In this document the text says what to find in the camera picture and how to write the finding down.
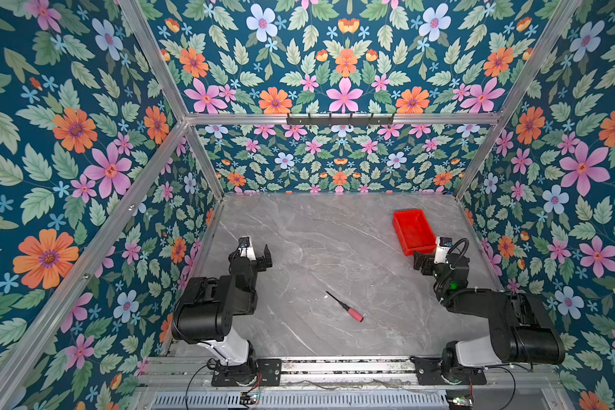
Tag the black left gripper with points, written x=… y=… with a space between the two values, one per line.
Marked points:
x=260 y=266

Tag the red handled screwdriver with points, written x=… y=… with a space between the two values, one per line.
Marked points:
x=350 y=311

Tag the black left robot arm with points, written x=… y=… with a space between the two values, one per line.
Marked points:
x=204 y=316

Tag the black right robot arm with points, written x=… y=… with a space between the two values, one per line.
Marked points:
x=520 y=331

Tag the red plastic bin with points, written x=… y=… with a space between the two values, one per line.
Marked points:
x=414 y=232

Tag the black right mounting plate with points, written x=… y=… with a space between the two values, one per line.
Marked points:
x=439 y=371

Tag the black mounting plate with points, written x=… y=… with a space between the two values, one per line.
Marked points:
x=266 y=371
x=439 y=371

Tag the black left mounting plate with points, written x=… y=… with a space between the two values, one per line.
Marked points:
x=266 y=371

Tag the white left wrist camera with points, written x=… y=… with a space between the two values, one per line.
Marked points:
x=245 y=248

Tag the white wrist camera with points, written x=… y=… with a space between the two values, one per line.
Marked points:
x=245 y=248
x=444 y=244

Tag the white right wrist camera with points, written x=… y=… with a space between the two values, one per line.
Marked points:
x=444 y=244

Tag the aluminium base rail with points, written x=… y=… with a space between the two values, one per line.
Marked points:
x=337 y=373

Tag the black wall hook rail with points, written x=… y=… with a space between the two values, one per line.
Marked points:
x=331 y=119

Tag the white perforated cable tray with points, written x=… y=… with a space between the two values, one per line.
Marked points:
x=300 y=400

